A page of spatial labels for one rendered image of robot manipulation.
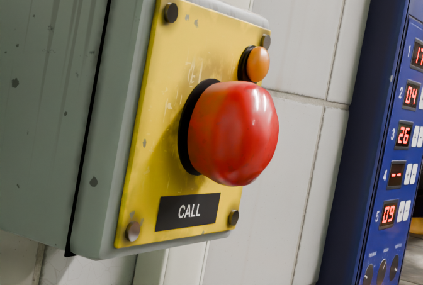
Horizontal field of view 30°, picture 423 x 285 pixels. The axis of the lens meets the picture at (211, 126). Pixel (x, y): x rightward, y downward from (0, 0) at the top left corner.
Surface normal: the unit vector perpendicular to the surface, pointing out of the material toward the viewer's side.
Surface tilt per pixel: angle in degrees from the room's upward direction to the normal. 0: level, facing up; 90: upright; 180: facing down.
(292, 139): 90
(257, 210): 90
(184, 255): 90
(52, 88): 90
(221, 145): 103
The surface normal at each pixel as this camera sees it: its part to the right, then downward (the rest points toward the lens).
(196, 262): 0.86, 0.18
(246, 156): 0.41, 0.42
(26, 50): -0.48, -0.04
